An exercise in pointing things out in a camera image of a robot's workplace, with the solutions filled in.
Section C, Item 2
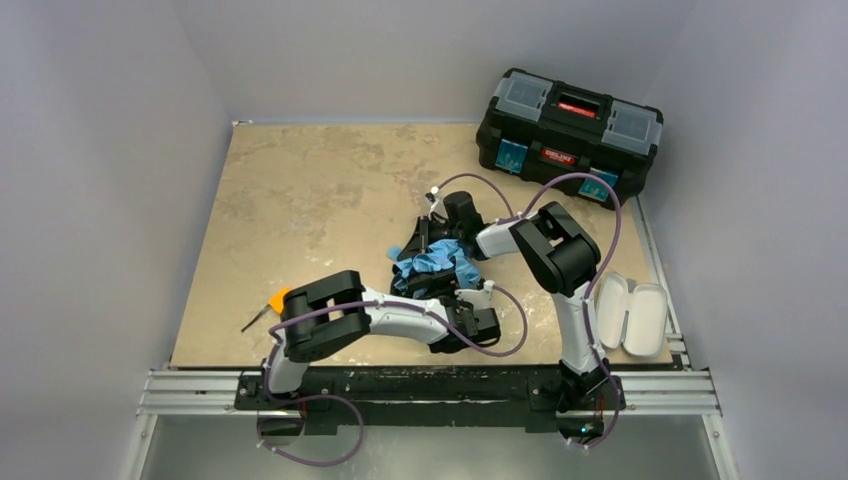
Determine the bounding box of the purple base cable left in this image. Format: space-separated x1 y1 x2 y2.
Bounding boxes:
254 380 366 467

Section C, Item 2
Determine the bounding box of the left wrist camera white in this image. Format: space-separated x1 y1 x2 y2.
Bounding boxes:
455 280 496 310

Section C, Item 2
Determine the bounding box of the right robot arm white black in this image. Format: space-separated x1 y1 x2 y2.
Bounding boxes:
390 191 609 411

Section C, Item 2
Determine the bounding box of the aluminium frame rail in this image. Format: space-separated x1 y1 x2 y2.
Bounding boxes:
135 198 740 480

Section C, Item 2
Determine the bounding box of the light blue folding umbrella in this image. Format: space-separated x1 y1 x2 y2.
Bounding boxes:
387 239 483 297

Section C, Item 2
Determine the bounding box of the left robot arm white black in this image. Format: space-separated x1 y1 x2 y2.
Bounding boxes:
263 269 501 395

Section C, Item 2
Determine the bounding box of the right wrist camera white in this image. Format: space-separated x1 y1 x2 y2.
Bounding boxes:
425 186 446 219

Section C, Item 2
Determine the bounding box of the white glasses case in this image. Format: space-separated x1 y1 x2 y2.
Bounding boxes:
595 272 668 358

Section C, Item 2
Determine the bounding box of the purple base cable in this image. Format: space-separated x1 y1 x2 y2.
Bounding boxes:
254 380 366 467
568 364 628 450

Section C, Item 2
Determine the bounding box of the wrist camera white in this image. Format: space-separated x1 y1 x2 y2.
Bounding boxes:
455 280 496 310
425 186 446 219

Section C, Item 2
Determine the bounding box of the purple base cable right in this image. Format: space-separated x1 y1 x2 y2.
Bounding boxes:
568 364 628 450

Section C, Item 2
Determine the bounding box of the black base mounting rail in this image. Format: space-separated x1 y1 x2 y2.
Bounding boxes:
234 364 626 440

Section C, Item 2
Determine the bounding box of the black toolbox with clear lids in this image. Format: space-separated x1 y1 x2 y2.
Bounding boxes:
476 68 664 209

